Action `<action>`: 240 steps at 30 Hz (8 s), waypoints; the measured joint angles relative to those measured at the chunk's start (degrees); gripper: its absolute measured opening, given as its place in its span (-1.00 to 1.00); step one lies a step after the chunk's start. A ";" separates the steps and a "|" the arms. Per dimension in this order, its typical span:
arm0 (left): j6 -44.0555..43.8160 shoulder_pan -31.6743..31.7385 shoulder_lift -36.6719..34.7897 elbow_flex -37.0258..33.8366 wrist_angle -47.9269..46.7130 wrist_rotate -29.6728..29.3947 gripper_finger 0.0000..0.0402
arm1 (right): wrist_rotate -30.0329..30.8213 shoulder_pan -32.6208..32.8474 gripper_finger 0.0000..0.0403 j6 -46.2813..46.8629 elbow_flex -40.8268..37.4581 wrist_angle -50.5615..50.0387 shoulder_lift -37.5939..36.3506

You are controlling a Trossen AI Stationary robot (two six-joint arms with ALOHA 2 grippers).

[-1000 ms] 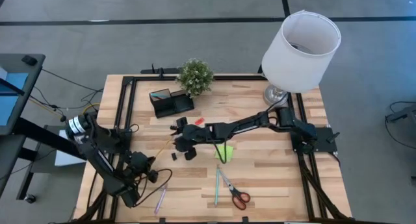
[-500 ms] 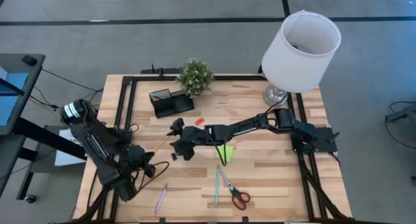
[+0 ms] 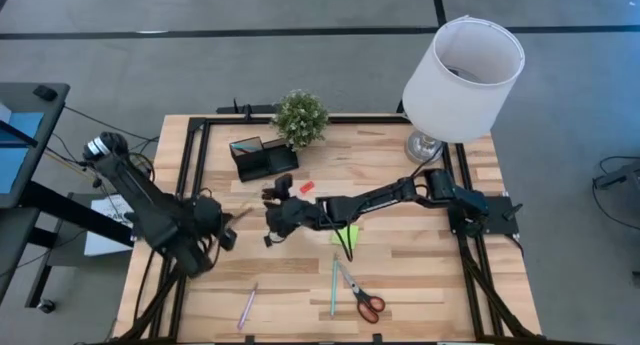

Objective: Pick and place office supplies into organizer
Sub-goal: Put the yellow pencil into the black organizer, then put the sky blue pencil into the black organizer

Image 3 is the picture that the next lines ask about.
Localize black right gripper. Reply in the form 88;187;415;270
261;173;322;239

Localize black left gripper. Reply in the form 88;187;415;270
192;195;236;239

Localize green sticky note pad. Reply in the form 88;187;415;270
330;224;361;250

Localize purple pen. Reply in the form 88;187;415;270
236;282;260;332

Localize teal pen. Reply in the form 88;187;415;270
329;254;340;319

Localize red handled scissors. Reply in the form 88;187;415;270
337;262;387;325

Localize black mesh desk organizer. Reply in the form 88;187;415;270
228;135;300;183

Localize green potted plant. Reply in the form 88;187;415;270
270;88;330;152

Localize white paper sheet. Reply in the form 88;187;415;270
83;193;136;258

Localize white shade table lamp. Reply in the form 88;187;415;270
401;14;526;166

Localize dark side desk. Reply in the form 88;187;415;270
0;82;134;309

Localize blue screen monitor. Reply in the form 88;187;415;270
0;102;46;196

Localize black computer mouse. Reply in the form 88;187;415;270
32;84;59;102

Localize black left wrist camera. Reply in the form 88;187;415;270
218;226;239;252

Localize black antenna bracket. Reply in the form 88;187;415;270
215;98;277;116

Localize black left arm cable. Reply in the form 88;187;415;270
127;151;224;274

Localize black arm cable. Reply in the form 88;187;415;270
127;151;224;274
323;209;362;264

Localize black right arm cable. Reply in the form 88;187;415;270
323;209;362;264

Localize black aluminium table frame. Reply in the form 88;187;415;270
119;113;546;345

